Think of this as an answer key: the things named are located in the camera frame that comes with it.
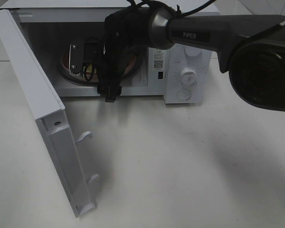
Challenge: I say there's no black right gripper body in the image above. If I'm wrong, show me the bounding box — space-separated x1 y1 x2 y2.
97 35 133 93

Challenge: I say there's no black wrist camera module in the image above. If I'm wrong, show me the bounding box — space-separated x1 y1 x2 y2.
68 38 98 76

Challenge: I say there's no white microwave door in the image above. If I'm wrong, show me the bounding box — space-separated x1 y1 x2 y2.
0 9 99 217

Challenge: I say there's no white upper power knob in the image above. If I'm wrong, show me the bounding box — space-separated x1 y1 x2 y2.
184 46 202 57

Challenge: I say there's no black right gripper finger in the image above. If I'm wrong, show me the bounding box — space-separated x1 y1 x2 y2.
105 85 116 103

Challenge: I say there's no white timer knob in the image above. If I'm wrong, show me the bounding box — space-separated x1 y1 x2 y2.
180 67 197 86

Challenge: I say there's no pink round plate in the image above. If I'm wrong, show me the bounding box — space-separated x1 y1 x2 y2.
58 54 143 86

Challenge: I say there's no round white door button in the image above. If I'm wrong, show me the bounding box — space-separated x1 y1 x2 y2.
177 89 191 101

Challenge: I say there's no toast sandwich with filling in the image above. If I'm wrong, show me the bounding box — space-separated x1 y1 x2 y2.
83 64 95 81

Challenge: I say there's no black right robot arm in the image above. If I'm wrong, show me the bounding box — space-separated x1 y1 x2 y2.
96 0 285 112

